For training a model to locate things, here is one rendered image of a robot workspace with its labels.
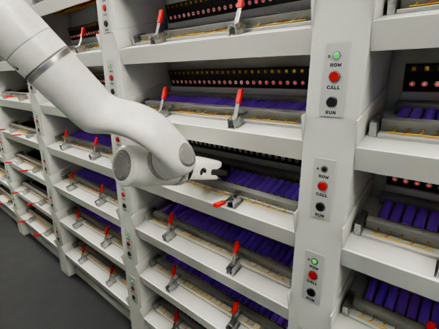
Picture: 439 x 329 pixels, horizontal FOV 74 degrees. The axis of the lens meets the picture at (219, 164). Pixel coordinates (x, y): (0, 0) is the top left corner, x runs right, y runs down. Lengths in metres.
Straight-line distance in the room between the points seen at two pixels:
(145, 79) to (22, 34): 0.54
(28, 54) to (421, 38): 0.59
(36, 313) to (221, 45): 1.50
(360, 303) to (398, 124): 0.39
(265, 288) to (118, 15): 0.87
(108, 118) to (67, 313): 1.28
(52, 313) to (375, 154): 1.56
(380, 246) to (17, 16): 0.72
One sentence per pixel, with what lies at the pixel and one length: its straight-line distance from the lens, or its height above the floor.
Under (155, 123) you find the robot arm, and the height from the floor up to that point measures 0.99.
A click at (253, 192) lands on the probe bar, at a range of 0.74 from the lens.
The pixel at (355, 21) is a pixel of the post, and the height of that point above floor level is 1.15.
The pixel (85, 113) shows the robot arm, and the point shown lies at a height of 1.01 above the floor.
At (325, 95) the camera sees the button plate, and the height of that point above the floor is 1.04.
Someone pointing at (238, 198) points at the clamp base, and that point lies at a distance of 0.74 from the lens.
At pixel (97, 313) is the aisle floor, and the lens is 1.65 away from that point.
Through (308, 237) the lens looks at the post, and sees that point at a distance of 0.65.
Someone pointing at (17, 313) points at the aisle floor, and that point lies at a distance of 1.82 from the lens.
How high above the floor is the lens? 1.07
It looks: 16 degrees down
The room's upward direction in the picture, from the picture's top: straight up
